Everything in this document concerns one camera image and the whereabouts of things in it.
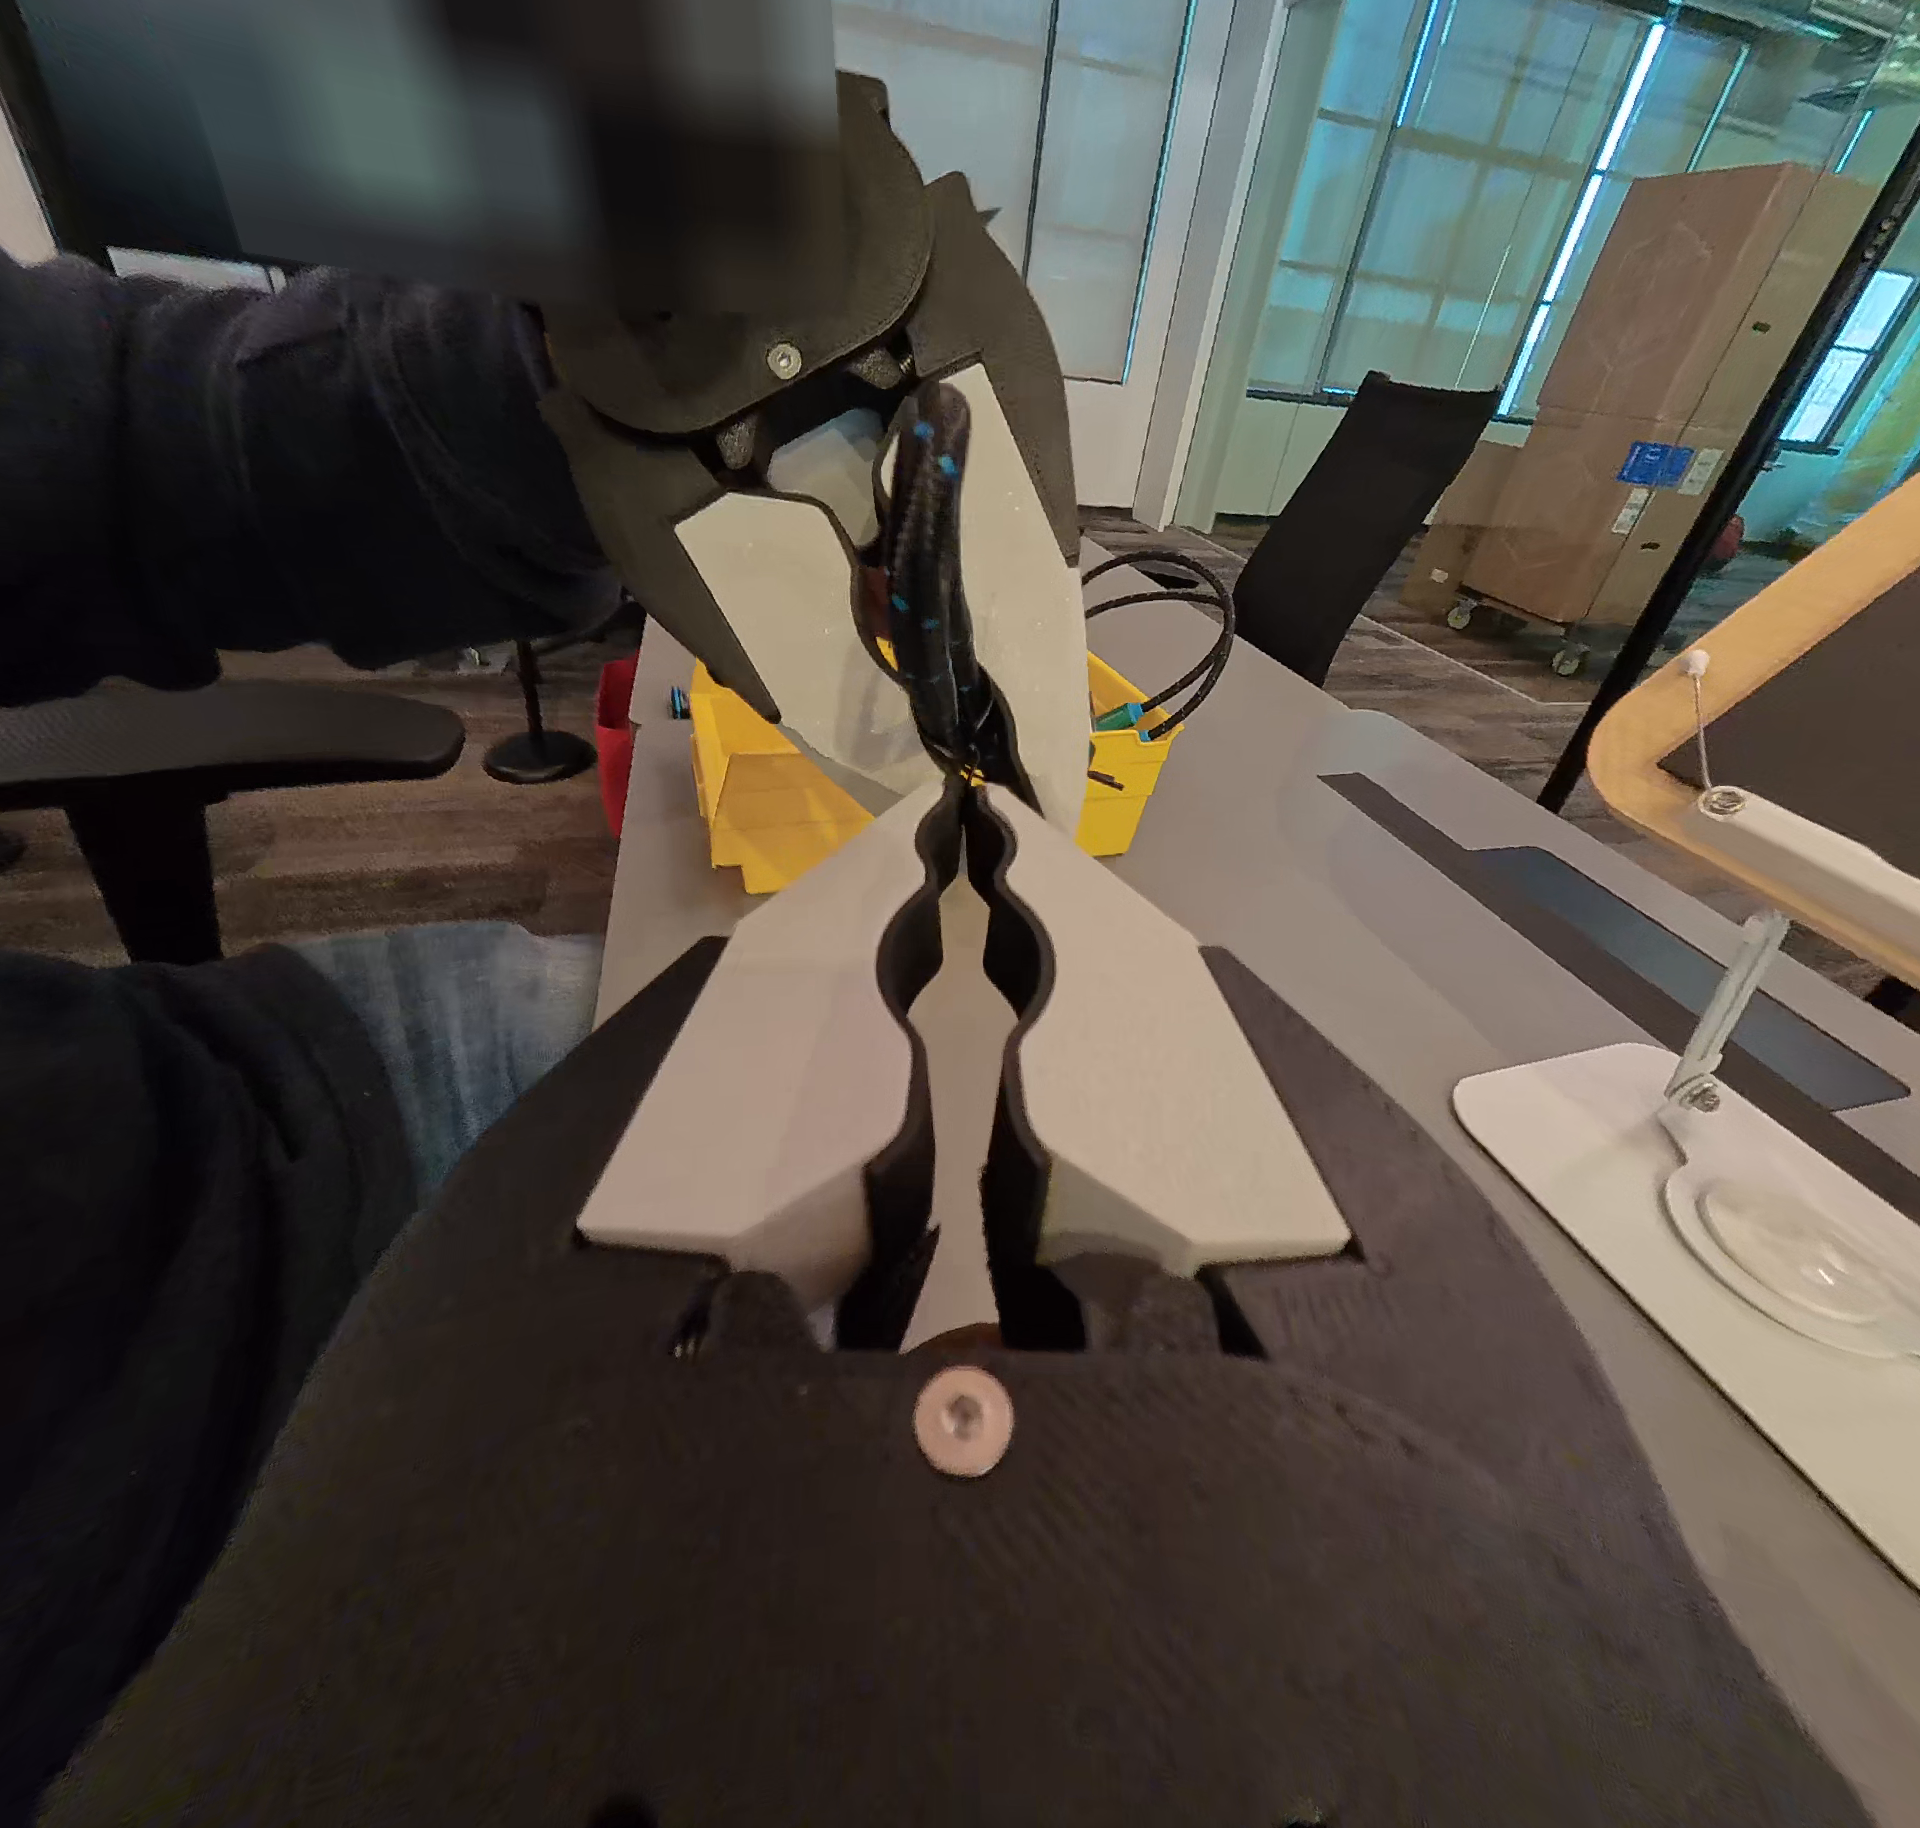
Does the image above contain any black chair with armrest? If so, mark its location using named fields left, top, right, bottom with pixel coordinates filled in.
left=0, top=676, right=470, bottom=965

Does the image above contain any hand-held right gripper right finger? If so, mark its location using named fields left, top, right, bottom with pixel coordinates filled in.
left=971, top=780, right=1360, bottom=1349

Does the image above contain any black braided hdmi cable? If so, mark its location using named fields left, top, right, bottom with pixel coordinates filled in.
left=865, top=378, right=1038, bottom=825

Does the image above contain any brown cardboard box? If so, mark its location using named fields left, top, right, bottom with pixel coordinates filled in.
left=1405, top=161, right=1920, bottom=635

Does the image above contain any dark monitor with wooden back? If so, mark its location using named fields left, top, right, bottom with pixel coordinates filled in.
left=1582, top=473, right=1920, bottom=907

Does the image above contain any yellow plastic bin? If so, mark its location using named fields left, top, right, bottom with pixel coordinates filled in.
left=686, top=654, right=1178, bottom=893

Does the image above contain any black boom pole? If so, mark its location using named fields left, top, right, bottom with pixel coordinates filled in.
left=1536, top=194, right=1920, bottom=817

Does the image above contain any black cable with green plug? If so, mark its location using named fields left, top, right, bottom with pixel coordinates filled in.
left=1075, top=549, right=1241, bottom=744

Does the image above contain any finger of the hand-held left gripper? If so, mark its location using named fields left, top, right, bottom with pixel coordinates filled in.
left=951, top=369, right=1099, bottom=817
left=672, top=473, right=939, bottom=817

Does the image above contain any black office chair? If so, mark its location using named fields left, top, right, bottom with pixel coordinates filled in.
left=1234, top=371, right=1502, bottom=689

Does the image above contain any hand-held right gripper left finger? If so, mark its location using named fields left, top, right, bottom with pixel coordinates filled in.
left=570, top=780, right=969, bottom=1349

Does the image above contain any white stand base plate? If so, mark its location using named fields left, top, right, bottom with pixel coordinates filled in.
left=1453, top=654, right=1920, bottom=1597

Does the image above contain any person's blue jeans leg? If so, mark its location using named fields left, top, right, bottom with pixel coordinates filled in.
left=295, top=919, right=608, bottom=1184

